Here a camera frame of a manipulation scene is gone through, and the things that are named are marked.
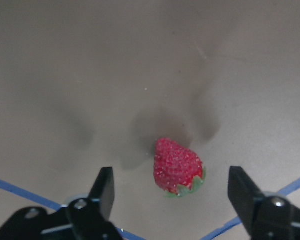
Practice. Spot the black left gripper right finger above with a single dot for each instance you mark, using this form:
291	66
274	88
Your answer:
264	215

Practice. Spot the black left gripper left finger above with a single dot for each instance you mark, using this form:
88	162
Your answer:
84	218

